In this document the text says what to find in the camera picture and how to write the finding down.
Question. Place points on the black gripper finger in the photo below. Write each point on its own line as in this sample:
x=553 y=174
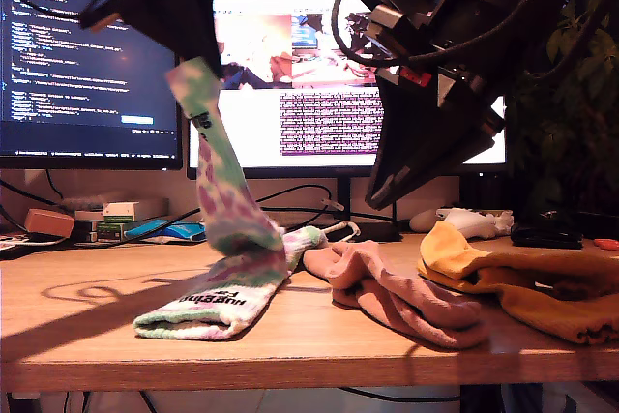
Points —
x=150 y=21
x=450 y=156
x=401 y=152
x=198 y=21

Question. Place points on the yellow ribbed frilly sock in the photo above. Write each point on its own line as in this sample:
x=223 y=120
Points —
x=445 y=244
x=546 y=316

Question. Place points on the pink ankle sock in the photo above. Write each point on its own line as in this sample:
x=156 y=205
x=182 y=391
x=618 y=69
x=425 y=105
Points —
x=454 y=335
x=387 y=282

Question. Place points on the tie-dye Hugging Face sock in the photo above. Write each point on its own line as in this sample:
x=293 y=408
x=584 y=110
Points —
x=222 y=190
x=217 y=306

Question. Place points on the beige rounded device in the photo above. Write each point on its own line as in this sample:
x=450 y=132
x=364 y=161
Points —
x=423 y=222

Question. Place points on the white game controller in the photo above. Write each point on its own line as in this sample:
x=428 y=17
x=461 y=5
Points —
x=479 y=224

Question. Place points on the white screen computer monitor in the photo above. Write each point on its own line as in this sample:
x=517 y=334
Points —
x=314 y=118

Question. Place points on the dark code computer monitor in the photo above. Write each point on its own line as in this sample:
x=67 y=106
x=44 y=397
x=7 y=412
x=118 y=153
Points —
x=72 y=94

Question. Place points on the black rounded case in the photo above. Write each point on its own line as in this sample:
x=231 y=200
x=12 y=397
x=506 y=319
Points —
x=546 y=239

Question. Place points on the green leafy house plant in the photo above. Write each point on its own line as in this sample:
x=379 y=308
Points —
x=580 y=118

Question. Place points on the small orange object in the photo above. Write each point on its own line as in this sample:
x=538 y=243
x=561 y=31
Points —
x=607 y=244

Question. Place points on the grey flat box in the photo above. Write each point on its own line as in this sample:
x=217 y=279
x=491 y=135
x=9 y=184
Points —
x=150 y=205

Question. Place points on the white box with green stripe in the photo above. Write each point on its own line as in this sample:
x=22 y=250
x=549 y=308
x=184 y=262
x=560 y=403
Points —
x=118 y=212

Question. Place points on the blue peppermint packet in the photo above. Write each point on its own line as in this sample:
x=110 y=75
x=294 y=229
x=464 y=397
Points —
x=159 y=228

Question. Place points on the plain brown cardboard box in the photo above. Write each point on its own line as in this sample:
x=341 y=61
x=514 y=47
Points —
x=48 y=224

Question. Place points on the black table leg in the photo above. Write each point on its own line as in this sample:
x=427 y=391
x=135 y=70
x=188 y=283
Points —
x=483 y=401

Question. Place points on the black pad with stickers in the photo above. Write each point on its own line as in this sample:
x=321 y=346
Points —
x=14 y=248

